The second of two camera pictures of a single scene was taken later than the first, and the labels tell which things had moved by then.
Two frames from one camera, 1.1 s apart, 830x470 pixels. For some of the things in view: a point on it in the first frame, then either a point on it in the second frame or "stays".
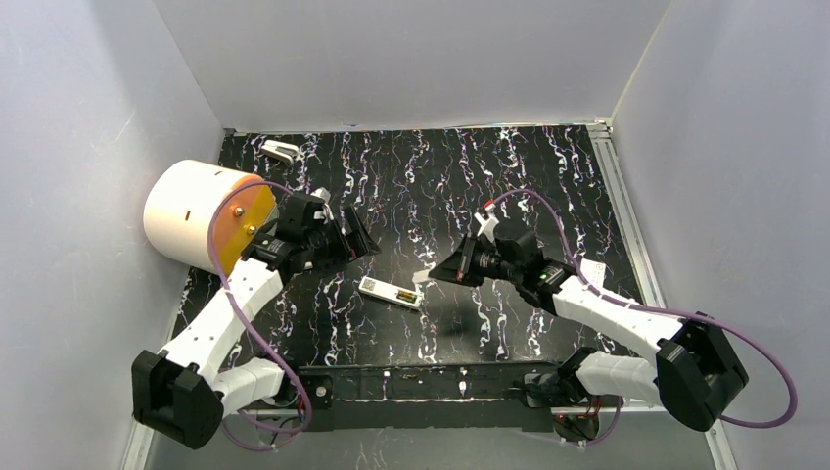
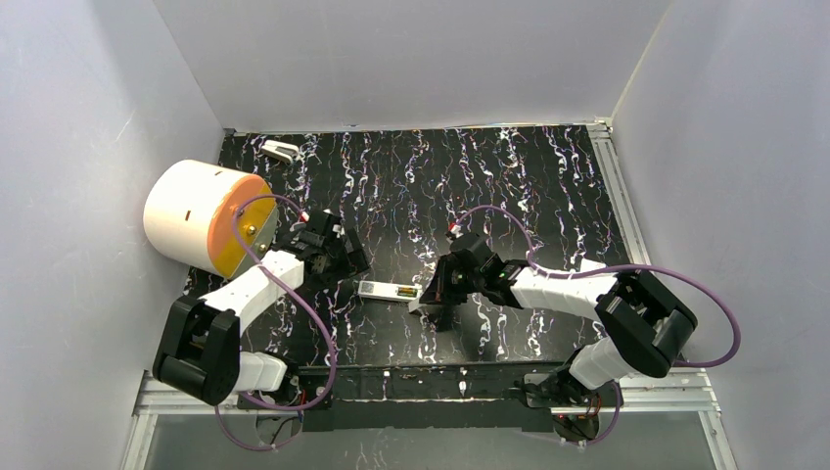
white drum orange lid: [179, 206] stays
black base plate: [458, 398] stays
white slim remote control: [410, 299] stays
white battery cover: [420, 276] → [413, 305]
